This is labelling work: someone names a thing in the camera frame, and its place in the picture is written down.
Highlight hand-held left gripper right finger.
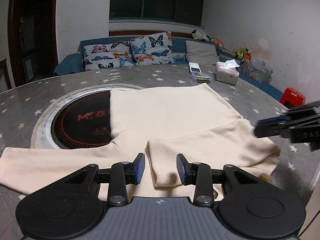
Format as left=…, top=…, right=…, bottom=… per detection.
left=176, top=153, right=283, bottom=207

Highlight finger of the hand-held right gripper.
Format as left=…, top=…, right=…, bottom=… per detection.
left=253, top=117, right=320, bottom=152
left=255, top=101, right=320, bottom=127

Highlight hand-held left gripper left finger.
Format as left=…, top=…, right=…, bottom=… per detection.
left=37, top=152, right=146, bottom=207

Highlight cream garment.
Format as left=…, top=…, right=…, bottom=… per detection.
left=0, top=83, right=280, bottom=202

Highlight red plastic stool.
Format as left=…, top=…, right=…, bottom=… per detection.
left=279, top=87, right=307, bottom=105

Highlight clear plastic storage bin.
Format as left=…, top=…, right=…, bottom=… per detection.
left=241, top=57, right=273, bottom=84

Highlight grey star tablecloth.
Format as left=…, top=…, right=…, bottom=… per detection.
left=0, top=64, right=310, bottom=240

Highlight white tissue box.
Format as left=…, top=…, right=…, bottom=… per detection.
left=215, top=59, right=241, bottom=85

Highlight colourful plush toys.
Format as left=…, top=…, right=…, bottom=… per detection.
left=232, top=47, right=252, bottom=59

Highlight black round induction cooktop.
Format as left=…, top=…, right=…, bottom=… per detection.
left=51, top=91, right=115, bottom=149

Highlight clear plastic card box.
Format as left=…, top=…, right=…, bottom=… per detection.
left=192, top=71, right=213, bottom=83

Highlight white remote control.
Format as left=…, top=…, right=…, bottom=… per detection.
left=188, top=62, right=202, bottom=75

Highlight grey pillow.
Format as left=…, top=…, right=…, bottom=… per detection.
left=185, top=40, right=220, bottom=66

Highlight round steel cooktop surround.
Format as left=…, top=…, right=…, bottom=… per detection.
left=31, top=86, right=145, bottom=149

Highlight black white plush toy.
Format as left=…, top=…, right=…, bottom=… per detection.
left=191, top=29, right=210, bottom=42

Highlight butterfly print pillow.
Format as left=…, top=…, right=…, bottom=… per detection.
left=129, top=31, right=176, bottom=65
left=82, top=41, right=135, bottom=72

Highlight blue sofa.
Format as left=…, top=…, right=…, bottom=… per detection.
left=53, top=36, right=284, bottom=103

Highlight dark window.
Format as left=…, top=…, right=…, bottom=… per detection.
left=109, top=0, right=207, bottom=27

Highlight brown wooden door frame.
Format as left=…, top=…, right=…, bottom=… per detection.
left=7, top=0, right=59, bottom=88

